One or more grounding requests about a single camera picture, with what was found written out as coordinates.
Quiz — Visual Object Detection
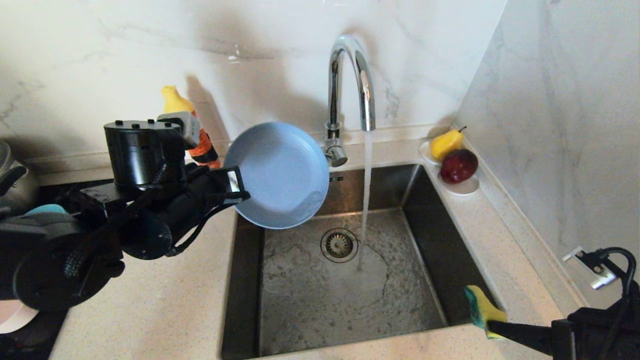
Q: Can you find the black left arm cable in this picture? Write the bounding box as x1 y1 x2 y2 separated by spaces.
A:
165 197 241 257

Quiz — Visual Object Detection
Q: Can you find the yellow pear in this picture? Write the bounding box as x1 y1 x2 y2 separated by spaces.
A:
429 126 467 162

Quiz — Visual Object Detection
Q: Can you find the yellow orange detergent bottle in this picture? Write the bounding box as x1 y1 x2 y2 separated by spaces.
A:
160 85 222 169

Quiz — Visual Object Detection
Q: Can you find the stainless steel sink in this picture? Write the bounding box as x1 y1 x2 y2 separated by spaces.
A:
220 163 503 360

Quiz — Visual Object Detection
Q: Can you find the blue-grey plate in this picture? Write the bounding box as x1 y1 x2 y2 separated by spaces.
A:
223 121 331 230

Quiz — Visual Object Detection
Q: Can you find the pink bowl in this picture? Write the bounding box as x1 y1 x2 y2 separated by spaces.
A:
0 299 41 335

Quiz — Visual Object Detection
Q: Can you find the yellow green sponge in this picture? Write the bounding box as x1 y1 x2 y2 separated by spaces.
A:
463 284 509 340

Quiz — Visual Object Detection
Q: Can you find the teal bowl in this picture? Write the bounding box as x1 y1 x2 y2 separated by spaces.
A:
25 203 69 217

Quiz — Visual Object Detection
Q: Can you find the chrome gooseneck faucet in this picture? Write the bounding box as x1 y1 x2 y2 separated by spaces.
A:
314 34 377 168

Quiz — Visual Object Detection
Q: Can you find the dark red apple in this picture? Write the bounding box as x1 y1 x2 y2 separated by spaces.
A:
439 149 479 185

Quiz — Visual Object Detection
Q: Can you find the black induction cooktop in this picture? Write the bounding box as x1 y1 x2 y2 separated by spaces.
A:
0 180 116 360

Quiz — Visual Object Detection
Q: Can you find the small white dish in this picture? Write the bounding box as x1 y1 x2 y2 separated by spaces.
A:
436 175 481 196
418 141 443 166

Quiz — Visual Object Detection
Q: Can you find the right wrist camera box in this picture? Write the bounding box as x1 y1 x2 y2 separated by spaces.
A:
562 245 620 291

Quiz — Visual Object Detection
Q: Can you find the round metal drain strainer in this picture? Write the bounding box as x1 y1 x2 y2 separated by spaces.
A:
320 228 359 264

